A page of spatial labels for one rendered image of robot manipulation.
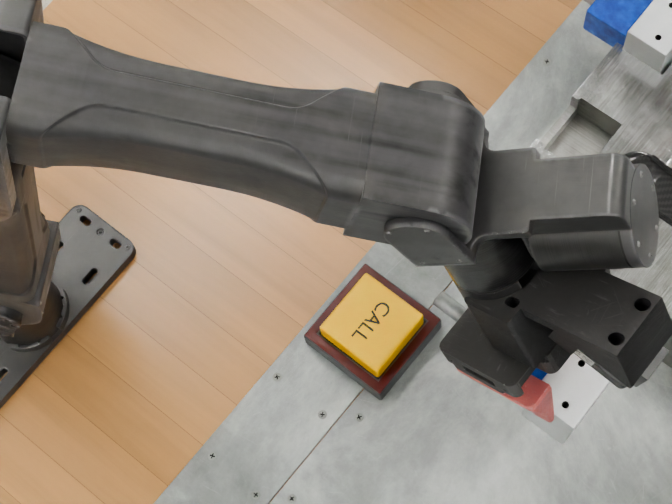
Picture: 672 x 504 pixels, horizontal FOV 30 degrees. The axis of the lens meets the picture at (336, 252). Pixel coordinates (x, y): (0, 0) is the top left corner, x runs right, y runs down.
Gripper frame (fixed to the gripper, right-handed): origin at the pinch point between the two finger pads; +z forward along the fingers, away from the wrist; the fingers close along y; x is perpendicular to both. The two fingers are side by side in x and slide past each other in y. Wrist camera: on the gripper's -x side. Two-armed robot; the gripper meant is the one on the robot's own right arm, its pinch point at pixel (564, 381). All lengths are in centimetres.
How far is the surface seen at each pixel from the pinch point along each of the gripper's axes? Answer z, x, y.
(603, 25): -2.8, 15.4, 27.2
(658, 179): 3.8, 6.6, 19.4
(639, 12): -2.4, 13.6, 29.5
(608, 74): -0.7, 13.5, 24.3
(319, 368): 5.3, 22.3, -7.0
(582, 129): 2.0, 14.2, 20.4
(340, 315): 1.7, 21.0, -3.2
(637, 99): 0.7, 10.8, 23.8
